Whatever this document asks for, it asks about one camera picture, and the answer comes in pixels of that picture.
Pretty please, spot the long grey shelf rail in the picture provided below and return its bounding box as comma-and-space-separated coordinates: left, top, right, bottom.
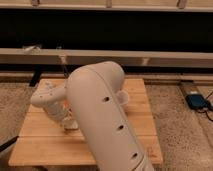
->
0, 47, 213, 68

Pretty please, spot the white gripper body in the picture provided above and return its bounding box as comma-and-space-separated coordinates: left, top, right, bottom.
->
46, 102, 72, 126

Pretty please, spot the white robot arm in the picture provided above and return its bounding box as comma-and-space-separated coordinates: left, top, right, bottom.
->
31, 61, 155, 171

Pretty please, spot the white sponge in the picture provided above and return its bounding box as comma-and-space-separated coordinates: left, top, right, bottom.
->
63, 120, 78, 130

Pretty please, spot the orange bowl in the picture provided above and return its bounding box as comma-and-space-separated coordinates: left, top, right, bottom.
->
64, 99, 72, 111

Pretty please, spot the black power adapter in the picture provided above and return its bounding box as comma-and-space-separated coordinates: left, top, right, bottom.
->
186, 94, 207, 110

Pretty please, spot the black cable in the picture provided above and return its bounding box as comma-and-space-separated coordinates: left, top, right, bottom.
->
199, 91, 213, 122

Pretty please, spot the black rod at left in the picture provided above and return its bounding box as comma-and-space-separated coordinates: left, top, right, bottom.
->
0, 136, 19, 153

